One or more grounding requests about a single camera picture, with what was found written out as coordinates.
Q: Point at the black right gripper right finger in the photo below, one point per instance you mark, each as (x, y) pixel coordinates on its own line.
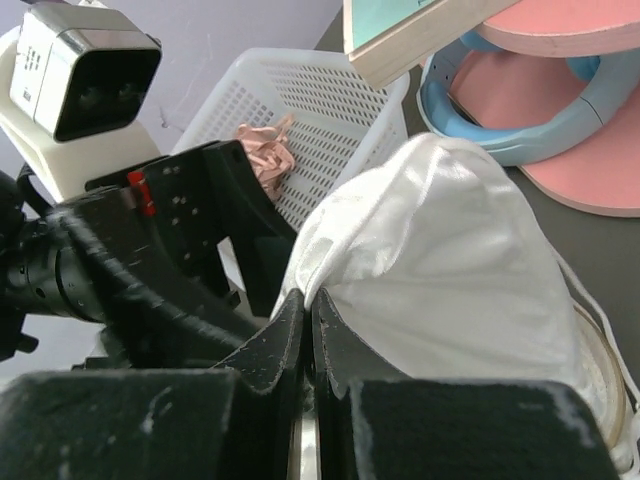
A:
(377, 423)

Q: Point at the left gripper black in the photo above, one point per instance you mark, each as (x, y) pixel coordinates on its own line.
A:
(194, 200)

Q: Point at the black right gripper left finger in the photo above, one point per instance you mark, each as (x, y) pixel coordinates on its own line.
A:
(229, 422)

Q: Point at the white satin bra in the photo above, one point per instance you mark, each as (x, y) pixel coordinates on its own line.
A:
(436, 260)

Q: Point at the white mesh laundry bag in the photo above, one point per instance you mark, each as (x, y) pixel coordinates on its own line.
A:
(610, 400)

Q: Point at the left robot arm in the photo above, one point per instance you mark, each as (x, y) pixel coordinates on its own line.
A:
(137, 253)

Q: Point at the pink lace bra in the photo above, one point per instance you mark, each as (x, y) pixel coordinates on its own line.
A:
(267, 149)

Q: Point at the white perforated plastic basket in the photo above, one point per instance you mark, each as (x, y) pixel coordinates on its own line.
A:
(341, 126)

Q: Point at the teal paperback book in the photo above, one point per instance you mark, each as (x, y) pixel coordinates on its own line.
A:
(383, 39)

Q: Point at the pink tiered wooden shelf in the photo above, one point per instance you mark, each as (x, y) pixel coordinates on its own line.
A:
(601, 174)

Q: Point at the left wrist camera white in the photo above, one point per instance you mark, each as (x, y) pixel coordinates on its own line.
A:
(73, 80)

